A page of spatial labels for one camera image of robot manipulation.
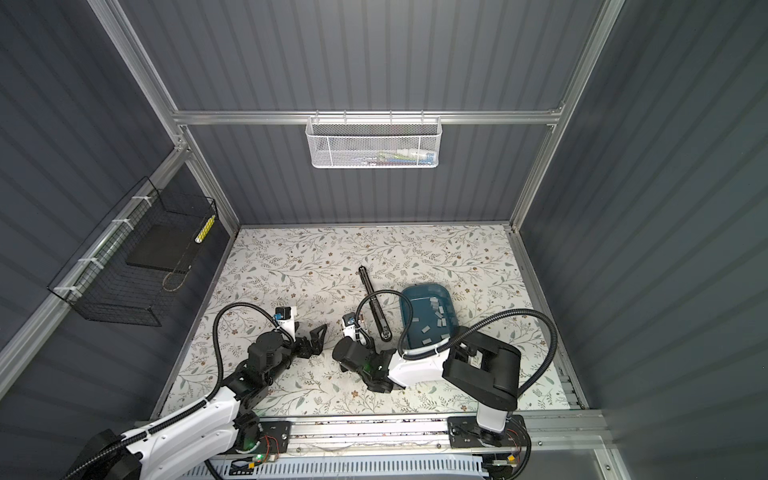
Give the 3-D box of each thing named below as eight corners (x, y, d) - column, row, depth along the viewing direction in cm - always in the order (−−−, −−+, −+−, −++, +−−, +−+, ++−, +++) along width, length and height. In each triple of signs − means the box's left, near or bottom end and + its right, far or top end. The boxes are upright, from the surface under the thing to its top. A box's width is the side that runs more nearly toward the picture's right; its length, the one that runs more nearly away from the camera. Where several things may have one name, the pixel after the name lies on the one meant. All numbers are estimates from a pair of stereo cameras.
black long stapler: (382, 343, 91) (382, 339, 89) (357, 271, 109) (356, 267, 107) (392, 339, 92) (392, 336, 90) (365, 268, 110) (365, 264, 108)
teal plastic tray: (400, 348, 90) (400, 342, 87) (399, 290, 104) (399, 282, 100) (458, 348, 90) (461, 342, 87) (449, 290, 104) (451, 282, 100)
